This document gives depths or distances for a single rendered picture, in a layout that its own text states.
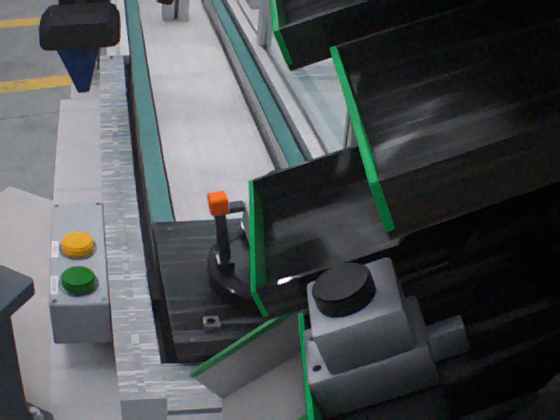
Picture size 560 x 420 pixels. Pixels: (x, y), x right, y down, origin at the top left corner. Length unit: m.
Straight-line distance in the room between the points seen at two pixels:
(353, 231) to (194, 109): 0.88
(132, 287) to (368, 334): 0.53
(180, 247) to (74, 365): 0.19
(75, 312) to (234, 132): 0.54
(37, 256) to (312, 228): 0.63
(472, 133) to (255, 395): 0.41
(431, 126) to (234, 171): 0.88
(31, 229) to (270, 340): 0.59
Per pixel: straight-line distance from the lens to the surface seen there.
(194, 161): 1.21
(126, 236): 0.96
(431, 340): 0.41
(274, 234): 0.55
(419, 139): 0.32
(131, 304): 0.86
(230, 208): 0.82
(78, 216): 1.00
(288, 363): 0.67
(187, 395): 0.75
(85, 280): 0.87
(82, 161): 1.33
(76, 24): 0.57
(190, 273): 0.88
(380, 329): 0.38
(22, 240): 1.15
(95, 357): 0.94
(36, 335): 0.98
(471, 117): 0.32
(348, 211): 0.54
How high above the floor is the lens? 1.49
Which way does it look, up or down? 32 degrees down
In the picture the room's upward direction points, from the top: 6 degrees clockwise
